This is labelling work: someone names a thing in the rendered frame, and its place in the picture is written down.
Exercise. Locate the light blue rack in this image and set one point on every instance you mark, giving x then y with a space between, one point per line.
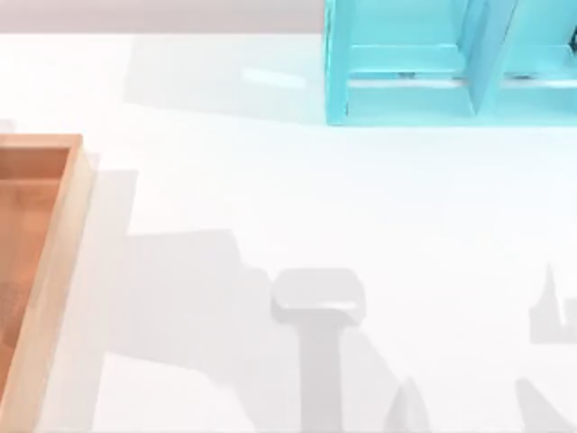
405 58

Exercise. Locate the shallow salmon-coloured box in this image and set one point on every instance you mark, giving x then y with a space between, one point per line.
54 252

